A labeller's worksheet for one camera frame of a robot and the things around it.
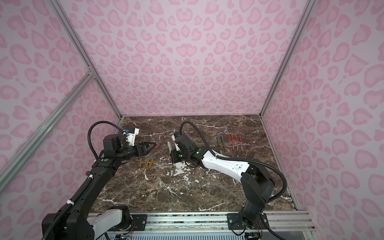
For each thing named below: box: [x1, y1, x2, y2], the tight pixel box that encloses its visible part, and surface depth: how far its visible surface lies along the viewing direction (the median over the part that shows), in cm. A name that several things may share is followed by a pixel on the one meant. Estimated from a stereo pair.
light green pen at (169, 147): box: [167, 141, 172, 155], surface depth 83 cm
